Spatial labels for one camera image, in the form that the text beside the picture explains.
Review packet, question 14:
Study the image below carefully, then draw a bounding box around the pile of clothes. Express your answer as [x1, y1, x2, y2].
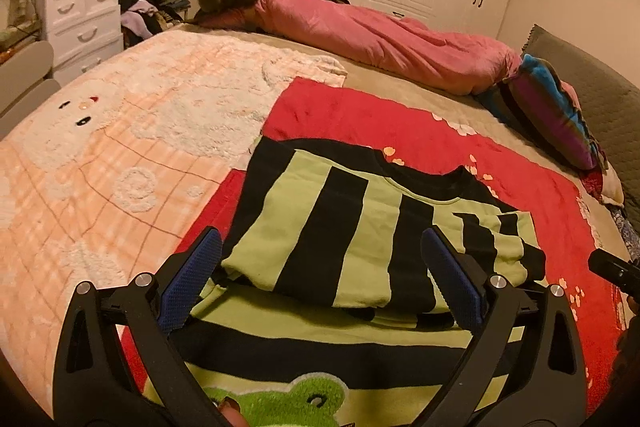
[119, 0, 193, 42]

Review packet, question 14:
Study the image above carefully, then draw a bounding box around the dark red patterned pillow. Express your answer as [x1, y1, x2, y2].
[580, 169, 608, 198]

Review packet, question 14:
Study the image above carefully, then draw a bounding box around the cluttered side table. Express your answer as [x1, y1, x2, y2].
[0, 0, 48, 65]

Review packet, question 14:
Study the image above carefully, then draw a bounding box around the pink checked fluffy blanket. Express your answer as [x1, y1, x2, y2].
[0, 29, 348, 408]

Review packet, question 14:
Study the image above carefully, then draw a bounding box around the green black striped frog sweater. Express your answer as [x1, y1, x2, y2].
[142, 137, 547, 427]

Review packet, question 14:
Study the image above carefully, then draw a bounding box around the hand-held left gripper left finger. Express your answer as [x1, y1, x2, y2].
[52, 227, 226, 427]

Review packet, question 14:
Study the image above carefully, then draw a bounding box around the grey quilted headboard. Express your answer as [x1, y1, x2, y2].
[520, 24, 640, 218]

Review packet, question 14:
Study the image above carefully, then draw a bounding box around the pink duvet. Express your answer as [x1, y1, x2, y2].
[200, 0, 523, 96]

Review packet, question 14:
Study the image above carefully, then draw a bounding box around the blue patterned cloth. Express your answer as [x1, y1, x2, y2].
[607, 206, 640, 258]

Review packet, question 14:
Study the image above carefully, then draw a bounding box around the white drawer chest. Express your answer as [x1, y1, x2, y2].
[40, 0, 125, 82]

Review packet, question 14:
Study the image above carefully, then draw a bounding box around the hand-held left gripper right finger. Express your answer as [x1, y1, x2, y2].
[421, 227, 588, 427]

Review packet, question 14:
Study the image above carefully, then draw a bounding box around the bed with beige sheet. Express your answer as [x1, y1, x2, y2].
[0, 19, 640, 427]

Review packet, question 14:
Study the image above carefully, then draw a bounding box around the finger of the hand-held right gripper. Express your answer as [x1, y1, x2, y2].
[587, 249, 640, 295]

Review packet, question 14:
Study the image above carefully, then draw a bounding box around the grey padded bed footboard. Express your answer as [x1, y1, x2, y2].
[0, 41, 57, 140]

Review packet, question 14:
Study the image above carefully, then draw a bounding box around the red floral blanket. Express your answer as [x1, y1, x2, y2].
[120, 77, 631, 427]

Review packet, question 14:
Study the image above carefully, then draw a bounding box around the cream pillow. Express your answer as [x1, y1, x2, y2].
[597, 162, 626, 208]

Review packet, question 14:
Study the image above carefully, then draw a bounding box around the multicoloured striped pillow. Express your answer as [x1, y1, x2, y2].
[475, 53, 608, 172]

